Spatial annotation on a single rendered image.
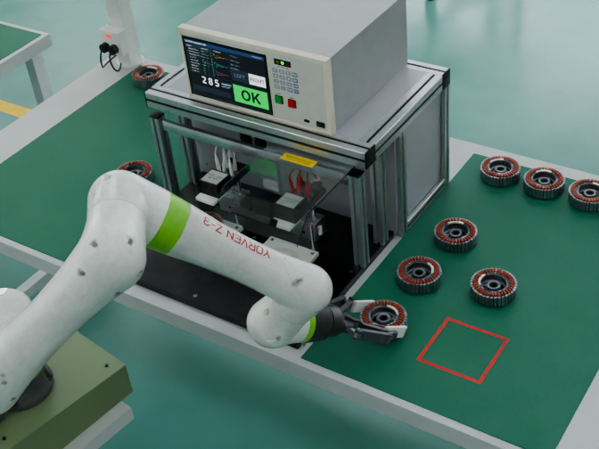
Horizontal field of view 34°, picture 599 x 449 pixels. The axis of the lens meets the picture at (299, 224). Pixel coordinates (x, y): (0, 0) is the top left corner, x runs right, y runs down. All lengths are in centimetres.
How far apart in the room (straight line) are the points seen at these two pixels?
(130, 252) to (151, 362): 175
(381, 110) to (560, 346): 71
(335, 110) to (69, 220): 91
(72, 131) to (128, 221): 153
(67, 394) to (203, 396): 113
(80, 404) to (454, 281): 95
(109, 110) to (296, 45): 115
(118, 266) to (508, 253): 119
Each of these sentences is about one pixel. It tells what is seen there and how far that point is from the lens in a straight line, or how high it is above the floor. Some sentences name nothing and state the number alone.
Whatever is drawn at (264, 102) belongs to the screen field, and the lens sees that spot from 246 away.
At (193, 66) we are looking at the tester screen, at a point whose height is 121.
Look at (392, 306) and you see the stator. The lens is 239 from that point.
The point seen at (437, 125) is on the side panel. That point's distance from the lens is 269.
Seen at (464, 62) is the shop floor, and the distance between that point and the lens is 496.
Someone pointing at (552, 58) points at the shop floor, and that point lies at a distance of 501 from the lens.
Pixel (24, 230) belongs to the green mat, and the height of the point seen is 75.
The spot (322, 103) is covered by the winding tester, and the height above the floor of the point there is 120.
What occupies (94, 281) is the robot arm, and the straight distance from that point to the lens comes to 175.
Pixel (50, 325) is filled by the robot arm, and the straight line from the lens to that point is 185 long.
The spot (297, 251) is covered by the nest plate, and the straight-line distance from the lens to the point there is 257.
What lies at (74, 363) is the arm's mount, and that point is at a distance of 231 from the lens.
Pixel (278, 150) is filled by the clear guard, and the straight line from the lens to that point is 245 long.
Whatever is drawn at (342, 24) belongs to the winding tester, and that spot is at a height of 132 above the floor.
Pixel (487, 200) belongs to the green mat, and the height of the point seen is 75.
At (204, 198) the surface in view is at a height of 88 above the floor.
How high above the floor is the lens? 241
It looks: 38 degrees down
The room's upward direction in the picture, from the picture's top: 6 degrees counter-clockwise
